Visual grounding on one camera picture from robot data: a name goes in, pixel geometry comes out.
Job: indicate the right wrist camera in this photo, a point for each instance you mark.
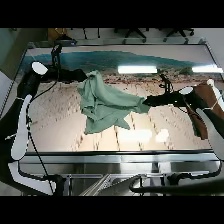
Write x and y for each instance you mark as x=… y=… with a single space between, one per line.
x=166 y=85

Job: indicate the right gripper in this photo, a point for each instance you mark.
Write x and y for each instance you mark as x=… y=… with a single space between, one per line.
x=160 y=100

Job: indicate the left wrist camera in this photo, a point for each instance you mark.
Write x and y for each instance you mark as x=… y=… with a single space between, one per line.
x=56 y=50

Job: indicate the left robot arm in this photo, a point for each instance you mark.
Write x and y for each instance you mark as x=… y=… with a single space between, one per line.
x=20 y=133

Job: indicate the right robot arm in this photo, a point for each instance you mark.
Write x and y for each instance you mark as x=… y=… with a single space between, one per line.
x=186 y=91

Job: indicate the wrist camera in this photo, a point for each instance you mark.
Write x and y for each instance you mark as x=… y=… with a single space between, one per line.
x=166 y=85
x=56 y=50

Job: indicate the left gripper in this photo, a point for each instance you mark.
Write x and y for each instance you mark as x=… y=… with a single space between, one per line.
x=74 y=75

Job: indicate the black office chair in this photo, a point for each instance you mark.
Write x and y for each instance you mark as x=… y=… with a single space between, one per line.
x=135 y=32
x=180 y=32

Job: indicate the silver frame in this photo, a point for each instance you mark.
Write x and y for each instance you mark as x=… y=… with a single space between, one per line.
x=110 y=158

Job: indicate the green garment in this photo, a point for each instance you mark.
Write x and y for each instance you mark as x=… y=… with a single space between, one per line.
x=103 y=103

